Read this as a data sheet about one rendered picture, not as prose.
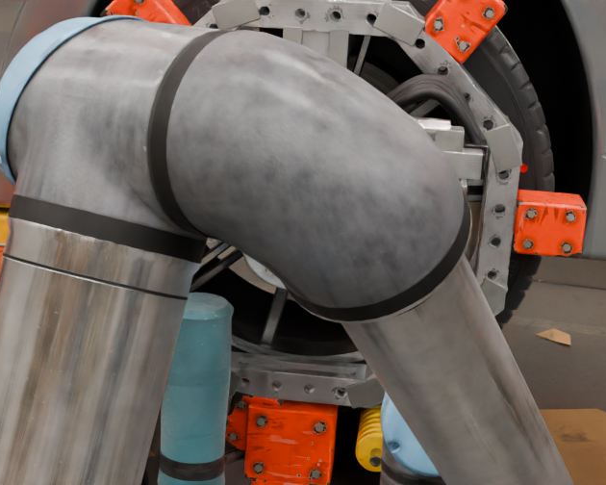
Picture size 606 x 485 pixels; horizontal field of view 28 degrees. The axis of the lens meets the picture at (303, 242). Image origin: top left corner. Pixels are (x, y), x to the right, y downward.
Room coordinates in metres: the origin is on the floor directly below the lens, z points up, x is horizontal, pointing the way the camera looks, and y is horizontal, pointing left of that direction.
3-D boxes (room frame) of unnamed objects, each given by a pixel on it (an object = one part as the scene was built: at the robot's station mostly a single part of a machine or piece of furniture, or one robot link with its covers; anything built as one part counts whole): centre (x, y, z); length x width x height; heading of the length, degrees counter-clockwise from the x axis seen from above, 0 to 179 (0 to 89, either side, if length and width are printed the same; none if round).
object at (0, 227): (1.89, 0.48, 0.71); 0.14 x 0.14 x 0.05; 85
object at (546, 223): (1.53, -0.32, 0.85); 0.09 x 0.08 x 0.07; 85
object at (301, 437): (1.59, -0.01, 0.48); 0.16 x 0.12 x 0.17; 175
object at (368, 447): (1.64, -0.13, 0.51); 0.29 x 0.06 x 0.06; 175
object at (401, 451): (1.02, -0.13, 0.80); 0.12 x 0.09 x 0.10; 175
